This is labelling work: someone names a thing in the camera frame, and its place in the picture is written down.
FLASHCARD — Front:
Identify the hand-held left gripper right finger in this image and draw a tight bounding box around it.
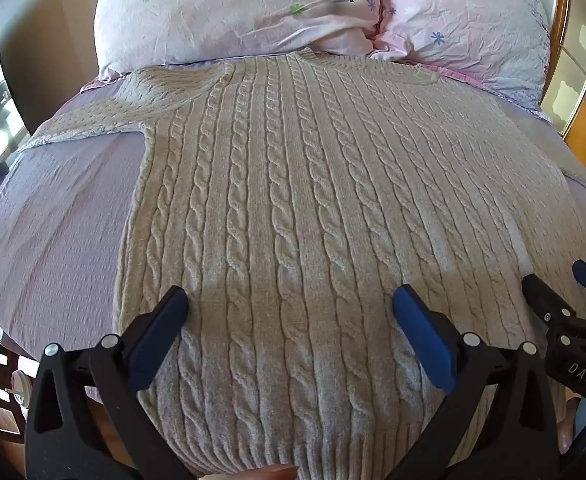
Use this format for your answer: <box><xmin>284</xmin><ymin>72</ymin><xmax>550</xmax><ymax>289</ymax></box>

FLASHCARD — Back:
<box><xmin>388</xmin><ymin>284</ymin><xmax>560</xmax><ymax>480</ymax></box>

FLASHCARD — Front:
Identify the pink floral pillow with tree print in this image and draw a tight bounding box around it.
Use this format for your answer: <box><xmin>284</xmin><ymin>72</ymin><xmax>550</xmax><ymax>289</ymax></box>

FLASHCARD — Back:
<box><xmin>94</xmin><ymin>0</ymin><xmax>388</xmax><ymax>83</ymax></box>

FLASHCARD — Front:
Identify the lavender bed sheet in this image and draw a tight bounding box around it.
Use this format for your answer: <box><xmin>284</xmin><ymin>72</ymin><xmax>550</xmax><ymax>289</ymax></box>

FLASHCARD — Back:
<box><xmin>0</xmin><ymin>62</ymin><xmax>586</xmax><ymax>411</ymax></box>

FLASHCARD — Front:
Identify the wooden headboard with glass panels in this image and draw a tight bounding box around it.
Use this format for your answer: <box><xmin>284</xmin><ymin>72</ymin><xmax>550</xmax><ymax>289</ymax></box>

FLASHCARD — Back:
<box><xmin>538</xmin><ymin>0</ymin><xmax>586</xmax><ymax>172</ymax></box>

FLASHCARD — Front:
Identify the cream cable-knit sweater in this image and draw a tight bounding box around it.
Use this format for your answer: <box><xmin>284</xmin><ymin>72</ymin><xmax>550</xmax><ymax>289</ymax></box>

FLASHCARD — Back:
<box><xmin>18</xmin><ymin>47</ymin><xmax>586</xmax><ymax>480</ymax></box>

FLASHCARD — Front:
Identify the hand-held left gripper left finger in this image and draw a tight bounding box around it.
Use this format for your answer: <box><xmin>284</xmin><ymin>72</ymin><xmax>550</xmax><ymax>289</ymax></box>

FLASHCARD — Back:
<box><xmin>25</xmin><ymin>285</ymin><xmax>194</xmax><ymax>480</ymax></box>

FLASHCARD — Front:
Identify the person's right hand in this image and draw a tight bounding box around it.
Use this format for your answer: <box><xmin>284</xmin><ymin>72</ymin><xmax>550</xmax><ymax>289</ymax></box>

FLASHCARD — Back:
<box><xmin>557</xmin><ymin>394</ymin><xmax>580</xmax><ymax>453</ymax></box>

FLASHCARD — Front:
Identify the white round object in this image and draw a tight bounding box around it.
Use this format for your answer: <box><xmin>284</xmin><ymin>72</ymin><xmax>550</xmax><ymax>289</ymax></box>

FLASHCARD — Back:
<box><xmin>12</xmin><ymin>369</ymin><xmax>31</xmax><ymax>403</ymax></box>

